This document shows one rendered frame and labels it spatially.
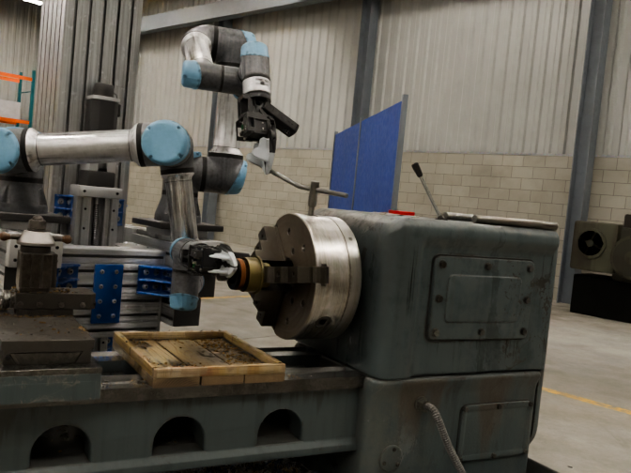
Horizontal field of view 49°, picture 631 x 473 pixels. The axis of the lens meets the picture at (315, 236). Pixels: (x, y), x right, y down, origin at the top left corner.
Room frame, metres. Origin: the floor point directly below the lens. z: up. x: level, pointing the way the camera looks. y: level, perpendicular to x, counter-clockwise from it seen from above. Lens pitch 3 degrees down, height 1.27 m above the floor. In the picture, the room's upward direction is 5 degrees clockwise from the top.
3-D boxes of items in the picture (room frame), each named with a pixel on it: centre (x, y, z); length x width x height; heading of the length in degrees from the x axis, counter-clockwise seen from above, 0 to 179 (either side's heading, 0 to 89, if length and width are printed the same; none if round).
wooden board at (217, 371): (1.60, 0.26, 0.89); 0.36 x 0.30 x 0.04; 29
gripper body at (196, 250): (1.72, 0.27, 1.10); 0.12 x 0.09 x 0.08; 29
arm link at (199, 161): (2.26, 0.45, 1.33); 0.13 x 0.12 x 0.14; 106
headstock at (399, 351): (1.95, -0.32, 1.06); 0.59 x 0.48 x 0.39; 119
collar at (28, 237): (1.50, 0.60, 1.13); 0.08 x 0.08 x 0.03
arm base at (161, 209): (2.26, 0.46, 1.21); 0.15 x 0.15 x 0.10
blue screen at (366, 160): (8.60, -0.44, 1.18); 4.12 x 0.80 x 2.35; 8
